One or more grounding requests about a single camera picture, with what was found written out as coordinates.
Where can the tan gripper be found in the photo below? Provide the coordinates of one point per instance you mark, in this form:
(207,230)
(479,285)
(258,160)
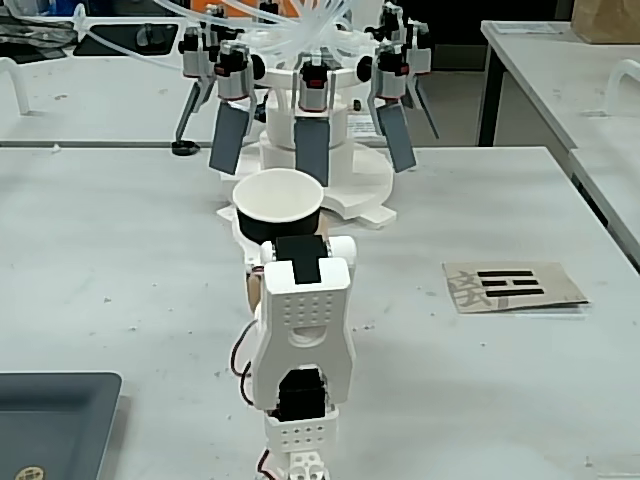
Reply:
(253,292)

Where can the white paper cup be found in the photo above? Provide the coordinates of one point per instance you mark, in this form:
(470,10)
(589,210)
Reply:
(277,195)

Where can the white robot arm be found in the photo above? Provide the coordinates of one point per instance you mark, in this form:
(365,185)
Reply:
(305,325)

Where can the gray pump unit with paddle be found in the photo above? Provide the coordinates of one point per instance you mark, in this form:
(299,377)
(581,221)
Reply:
(192,55)
(230,135)
(311,150)
(420,50)
(397,140)

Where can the printed paper label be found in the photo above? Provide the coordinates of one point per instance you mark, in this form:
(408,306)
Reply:
(362,125)

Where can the small black cap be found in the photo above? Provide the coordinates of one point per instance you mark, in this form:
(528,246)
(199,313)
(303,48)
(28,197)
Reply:
(184,148)

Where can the clear tubing bundle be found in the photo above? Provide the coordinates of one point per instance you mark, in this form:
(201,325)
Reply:
(310,30)

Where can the cardboard card with black print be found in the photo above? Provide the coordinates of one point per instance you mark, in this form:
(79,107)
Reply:
(515,287)

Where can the orange box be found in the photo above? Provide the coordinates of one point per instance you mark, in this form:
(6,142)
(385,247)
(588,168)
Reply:
(240,6)

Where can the black table leg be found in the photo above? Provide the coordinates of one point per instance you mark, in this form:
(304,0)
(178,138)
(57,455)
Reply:
(492,95)

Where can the black flat tray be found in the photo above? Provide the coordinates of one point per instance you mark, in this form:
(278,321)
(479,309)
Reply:
(115,42)

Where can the blue-gray plastic tray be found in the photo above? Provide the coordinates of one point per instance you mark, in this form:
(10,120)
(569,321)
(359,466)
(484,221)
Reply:
(50,420)

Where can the white paper sheet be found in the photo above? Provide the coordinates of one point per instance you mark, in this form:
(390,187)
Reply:
(525,27)

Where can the dark clutter pile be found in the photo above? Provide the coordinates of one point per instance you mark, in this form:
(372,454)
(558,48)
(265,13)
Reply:
(30,30)

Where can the small brass round piece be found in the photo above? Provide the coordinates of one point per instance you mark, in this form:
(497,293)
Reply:
(29,473)

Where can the brown cardboard box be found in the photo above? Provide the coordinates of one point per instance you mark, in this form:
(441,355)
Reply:
(605,20)

